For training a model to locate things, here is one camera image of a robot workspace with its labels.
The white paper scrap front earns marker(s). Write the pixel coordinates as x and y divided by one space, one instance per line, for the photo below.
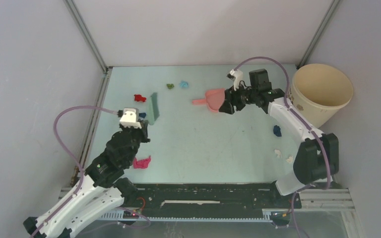
278 153

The pink plastic dustpan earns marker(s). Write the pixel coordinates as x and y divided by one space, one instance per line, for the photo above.
213 99

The red paper scrap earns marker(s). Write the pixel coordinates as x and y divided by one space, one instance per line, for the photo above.
139 98

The cream paper scrap front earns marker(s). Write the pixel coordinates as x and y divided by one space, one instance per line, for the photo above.
290 160

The green plastic brush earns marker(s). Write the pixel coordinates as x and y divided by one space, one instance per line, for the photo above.
152 109

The green paper scrap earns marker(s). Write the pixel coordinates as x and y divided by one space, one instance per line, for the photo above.
170 86

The right aluminium frame post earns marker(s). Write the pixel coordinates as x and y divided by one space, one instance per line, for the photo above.
331 11

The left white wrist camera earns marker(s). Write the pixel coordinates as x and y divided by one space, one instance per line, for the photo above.
129 117

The small dark blue paper scrap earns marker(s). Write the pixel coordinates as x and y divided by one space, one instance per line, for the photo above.
277 131

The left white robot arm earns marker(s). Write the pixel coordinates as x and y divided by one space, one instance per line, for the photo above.
102 189

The left aluminium frame post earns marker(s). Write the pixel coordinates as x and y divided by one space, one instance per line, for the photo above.
80 22

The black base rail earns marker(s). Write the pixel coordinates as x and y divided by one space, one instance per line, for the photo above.
222 201

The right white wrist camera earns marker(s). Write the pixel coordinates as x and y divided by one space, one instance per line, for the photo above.
236 76

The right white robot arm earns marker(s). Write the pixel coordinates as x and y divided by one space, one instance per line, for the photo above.
318 153

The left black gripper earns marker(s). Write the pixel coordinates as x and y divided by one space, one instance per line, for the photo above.
143 131

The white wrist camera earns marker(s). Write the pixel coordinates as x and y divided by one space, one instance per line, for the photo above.
236 76
129 117

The beige paper bucket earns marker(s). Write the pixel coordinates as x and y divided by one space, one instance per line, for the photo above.
319 91

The aluminium frame post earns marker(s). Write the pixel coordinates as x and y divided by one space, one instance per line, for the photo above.
80 22
331 11

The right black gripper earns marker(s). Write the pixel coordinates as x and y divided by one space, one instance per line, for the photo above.
230 100

